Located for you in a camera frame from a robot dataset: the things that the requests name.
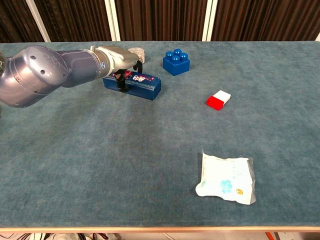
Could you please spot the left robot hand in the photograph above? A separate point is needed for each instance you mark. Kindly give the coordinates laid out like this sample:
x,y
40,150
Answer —
x,y
120,58

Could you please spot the blue cardboard box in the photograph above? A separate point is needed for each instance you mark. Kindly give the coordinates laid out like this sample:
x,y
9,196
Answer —
x,y
147,88

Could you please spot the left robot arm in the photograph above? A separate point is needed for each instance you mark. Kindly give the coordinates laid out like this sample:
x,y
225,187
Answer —
x,y
50,72

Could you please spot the blue plastic building block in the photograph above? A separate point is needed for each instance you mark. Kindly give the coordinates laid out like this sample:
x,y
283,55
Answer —
x,y
175,66

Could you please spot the dark brown pleated curtain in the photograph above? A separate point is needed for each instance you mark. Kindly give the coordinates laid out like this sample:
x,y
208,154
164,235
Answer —
x,y
162,17

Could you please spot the blue-green table cloth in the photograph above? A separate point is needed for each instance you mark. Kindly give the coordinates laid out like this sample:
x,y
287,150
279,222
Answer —
x,y
150,150

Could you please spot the red and white block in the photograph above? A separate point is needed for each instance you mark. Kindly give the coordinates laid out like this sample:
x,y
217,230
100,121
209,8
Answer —
x,y
217,101

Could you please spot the white plastic packet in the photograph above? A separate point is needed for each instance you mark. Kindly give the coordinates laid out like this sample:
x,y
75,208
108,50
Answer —
x,y
225,177

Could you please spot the white aluminium frame post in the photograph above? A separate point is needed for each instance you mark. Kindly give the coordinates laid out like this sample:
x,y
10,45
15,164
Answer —
x,y
208,20
112,20
37,20

